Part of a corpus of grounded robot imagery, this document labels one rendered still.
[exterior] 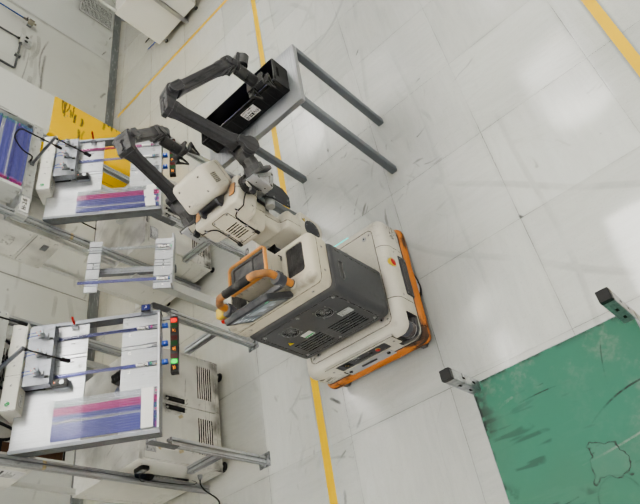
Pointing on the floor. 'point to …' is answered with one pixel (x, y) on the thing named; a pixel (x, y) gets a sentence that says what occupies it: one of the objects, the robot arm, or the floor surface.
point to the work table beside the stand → (309, 112)
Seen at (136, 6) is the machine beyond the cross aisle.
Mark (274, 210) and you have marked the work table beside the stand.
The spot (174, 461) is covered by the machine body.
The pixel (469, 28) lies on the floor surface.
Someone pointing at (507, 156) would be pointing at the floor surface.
